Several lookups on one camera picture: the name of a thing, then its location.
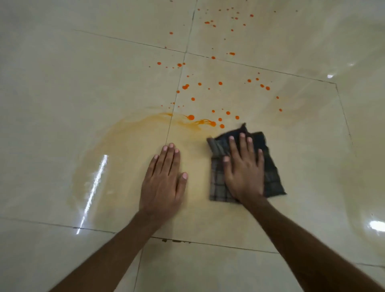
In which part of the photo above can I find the dark plaid cleaning cloth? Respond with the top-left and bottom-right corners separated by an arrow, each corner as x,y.
206,122 -> 287,204

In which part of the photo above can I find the person's left hand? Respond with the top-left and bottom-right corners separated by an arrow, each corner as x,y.
139,143 -> 189,224

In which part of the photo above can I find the beige tiled floor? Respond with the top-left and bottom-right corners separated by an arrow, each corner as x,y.
0,0 -> 385,292

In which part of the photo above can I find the person's right hand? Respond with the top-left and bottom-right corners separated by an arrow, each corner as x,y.
222,132 -> 266,206

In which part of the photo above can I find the person's right forearm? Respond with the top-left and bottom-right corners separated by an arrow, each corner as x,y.
241,195 -> 385,292

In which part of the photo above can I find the person's left forearm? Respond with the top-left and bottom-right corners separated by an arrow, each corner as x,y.
48,210 -> 165,292

